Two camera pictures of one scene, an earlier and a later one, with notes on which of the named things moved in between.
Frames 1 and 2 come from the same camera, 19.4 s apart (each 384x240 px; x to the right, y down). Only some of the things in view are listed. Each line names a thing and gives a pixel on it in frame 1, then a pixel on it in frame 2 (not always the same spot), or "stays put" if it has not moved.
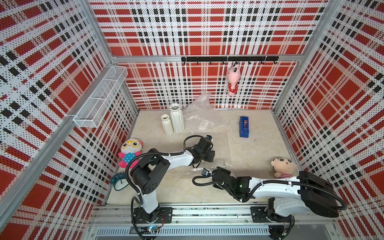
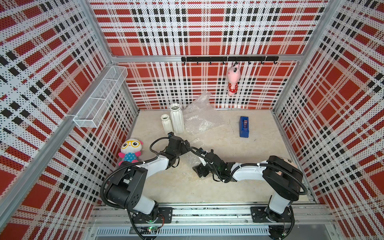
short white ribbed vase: x=167 y=124 stays put
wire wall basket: x=92 y=112 stays put
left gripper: x=211 y=154 → x=184 y=149
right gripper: x=223 y=171 → x=200 y=168
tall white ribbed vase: x=177 y=117 stays put
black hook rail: x=235 y=59 stays put
